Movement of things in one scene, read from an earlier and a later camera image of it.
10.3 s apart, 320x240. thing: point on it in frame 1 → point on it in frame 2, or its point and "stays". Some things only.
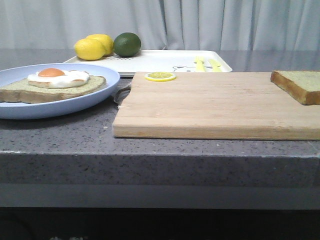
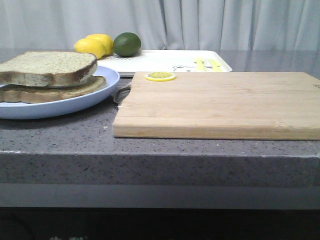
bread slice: [304, 86] → [47, 68]
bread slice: [23, 92] stays
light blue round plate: [14, 111] stays
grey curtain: [188, 25] stays
